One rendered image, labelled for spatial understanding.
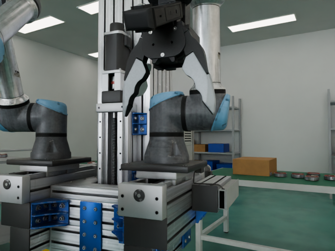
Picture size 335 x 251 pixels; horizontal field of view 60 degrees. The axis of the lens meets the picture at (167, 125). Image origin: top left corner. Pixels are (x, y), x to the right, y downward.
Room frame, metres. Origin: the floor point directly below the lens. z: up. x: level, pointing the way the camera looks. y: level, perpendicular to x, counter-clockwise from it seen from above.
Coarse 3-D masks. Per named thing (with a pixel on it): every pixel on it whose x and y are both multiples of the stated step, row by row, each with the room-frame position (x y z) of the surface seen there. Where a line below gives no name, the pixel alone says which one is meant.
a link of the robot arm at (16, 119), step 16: (0, 0) 0.90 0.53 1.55; (0, 64) 1.01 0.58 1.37; (16, 64) 1.05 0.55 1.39; (0, 80) 1.03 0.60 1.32; (16, 80) 1.06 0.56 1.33; (0, 96) 1.07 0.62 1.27; (16, 96) 1.08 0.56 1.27; (0, 112) 1.08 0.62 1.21; (16, 112) 1.09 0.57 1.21; (0, 128) 1.12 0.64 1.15; (16, 128) 1.12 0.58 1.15
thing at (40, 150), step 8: (40, 136) 1.10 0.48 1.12; (48, 136) 1.10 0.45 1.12; (56, 136) 1.11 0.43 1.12; (64, 136) 1.14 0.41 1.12; (40, 144) 1.09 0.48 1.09; (48, 144) 1.09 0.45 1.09; (56, 144) 1.11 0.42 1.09; (64, 144) 1.13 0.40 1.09; (32, 152) 1.10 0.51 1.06; (40, 152) 1.08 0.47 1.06; (48, 152) 1.09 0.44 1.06; (56, 152) 1.10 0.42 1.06; (64, 152) 1.12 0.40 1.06
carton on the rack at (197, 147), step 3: (195, 144) 6.69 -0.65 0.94; (198, 144) 6.65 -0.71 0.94; (201, 144) 6.61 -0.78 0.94; (204, 144) 6.57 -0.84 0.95; (207, 144) 6.70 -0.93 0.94; (195, 147) 6.69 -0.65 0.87; (198, 147) 6.65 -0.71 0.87; (201, 147) 6.61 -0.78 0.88; (204, 147) 6.57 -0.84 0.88; (207, 147) 6.70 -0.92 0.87; (195, 150) 6.69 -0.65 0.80; (198, 150) 6.65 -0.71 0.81; (201, 150) 6.61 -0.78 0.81; (204, 150) 6.58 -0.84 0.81; (207, 150) 6.70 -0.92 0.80
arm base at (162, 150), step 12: (156, 132) 0.92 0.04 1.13; (168, 132) 0.91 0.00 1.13; (180, 132) 0.94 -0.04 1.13; (156, 144) 0.92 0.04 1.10; (168, 144) 0.91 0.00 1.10; (180, 144) 0.93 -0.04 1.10; (144, 156) 0.95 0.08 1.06; (156, 156) 0.90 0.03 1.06; (168, 156) 0.90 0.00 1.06; (180, 156) 0.91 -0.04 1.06
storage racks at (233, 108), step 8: (232, 96) 6.19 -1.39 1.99; (328, 96) 5.29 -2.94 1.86; (232, 104) 6.19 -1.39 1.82; (240, 104) 6.63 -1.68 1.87; (328, 104) 5.29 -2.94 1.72; (232, 112) 6.19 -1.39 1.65; (240, 112) 6.63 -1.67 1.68; (328, 112) 5.29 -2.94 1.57; (232, 120) 6.19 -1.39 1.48; (240, 120) 6.62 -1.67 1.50; (328, 120) 5.29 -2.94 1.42; (232, 128) 6.19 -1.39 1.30; (240, 128) 6.62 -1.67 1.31; (328, 128) 5.29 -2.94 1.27; (200, 136) 7.14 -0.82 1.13; (232, 136) 6.19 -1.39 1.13; (240, 136) 6.61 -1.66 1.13; (232, 144) 6.19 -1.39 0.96; (240, 144) 6.61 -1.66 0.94; (200, 152) 6.56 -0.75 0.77; (208, 152) 6.47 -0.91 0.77; (216, 152) 6.37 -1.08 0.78; (224, 152) 6.30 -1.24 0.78; (232, 152) 6.19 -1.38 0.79; (240, 152) 6.61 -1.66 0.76; (232, 160) 6.19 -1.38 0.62
